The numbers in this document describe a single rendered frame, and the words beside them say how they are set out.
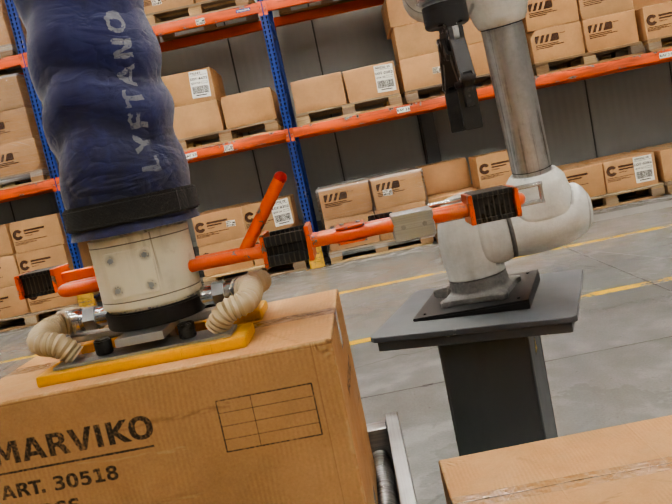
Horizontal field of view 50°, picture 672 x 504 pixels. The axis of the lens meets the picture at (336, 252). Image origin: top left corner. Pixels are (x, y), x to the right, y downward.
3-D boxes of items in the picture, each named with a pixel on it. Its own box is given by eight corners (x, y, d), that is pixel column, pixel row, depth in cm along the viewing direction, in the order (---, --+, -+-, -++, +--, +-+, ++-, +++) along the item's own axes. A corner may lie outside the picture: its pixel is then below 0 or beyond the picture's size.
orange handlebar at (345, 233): (-5, 316, 125) (-11, 296, 124) (64, 285, 155) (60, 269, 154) (531, 209, 120) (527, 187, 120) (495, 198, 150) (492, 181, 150)
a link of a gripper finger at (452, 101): (445, 94, 130) (444, 94, 131) (452, 132, 131) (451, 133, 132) (461, 90, 130) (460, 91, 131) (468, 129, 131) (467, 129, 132)
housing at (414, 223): (395, 242, 121) (390, 216, 121) (393, 238, 128) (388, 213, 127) (437, 234, 121) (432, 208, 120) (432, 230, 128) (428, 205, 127)
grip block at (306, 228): (265, 270, 121) (257, 236, 120) (271, 262, 131) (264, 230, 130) (314, 261, 120) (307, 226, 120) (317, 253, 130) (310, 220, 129)
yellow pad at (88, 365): (37, 389, 114) (29, 359, 114) (62, 370, 124) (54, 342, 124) (247, 348, 113) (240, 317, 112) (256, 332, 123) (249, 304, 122)
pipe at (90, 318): (36, 364, 116) (27, 329, 115) (92, 327, 141) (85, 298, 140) (244, 323, 114) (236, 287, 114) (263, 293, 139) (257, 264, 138)
